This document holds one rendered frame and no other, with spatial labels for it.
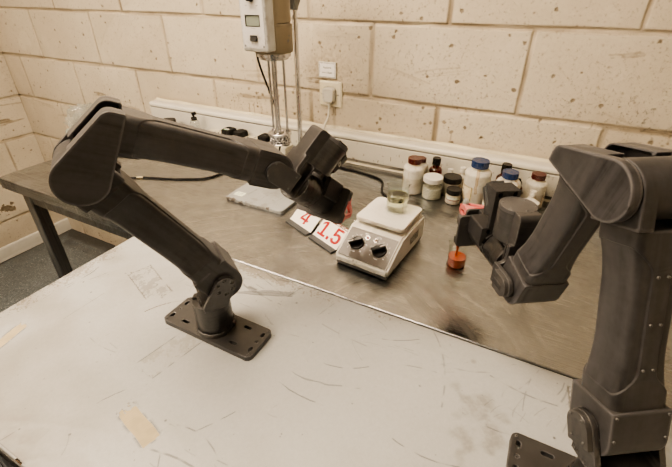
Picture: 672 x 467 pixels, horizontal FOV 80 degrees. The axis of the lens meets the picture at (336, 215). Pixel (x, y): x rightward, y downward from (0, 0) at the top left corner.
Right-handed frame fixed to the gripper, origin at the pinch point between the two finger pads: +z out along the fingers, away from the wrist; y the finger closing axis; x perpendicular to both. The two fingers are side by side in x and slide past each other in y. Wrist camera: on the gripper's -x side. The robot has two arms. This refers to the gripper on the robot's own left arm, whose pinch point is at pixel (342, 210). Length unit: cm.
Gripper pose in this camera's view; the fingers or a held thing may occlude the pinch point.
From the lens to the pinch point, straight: 83.4
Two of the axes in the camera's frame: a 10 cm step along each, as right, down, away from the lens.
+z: 4.3, 2.4, 8.7
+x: -3.5, 9.3, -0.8
